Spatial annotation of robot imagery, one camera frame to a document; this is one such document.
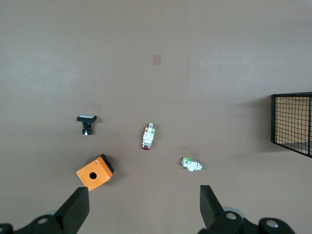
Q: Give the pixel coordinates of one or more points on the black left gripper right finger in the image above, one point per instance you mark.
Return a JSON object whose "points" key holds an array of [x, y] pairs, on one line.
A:
{"points": [[209, 207]]}

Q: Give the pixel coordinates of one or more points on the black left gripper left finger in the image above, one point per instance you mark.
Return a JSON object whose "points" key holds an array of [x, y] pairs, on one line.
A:
{"points": [[73, 209]]}

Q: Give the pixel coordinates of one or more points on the red push button white body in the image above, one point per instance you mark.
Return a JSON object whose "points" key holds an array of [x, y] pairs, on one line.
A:
{"points": [[148, 137]]}

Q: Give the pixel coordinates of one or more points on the green push button white body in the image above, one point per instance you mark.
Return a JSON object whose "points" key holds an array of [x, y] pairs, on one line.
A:
{"points": [[192, 165]]}

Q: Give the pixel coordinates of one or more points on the black square push button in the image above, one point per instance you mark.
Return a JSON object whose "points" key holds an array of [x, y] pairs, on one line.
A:
{"points": [[86, 119]]}

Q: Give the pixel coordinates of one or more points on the orange push button enclosure box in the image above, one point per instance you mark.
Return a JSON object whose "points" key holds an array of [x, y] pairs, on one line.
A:
{"points": [[85, 178]]}

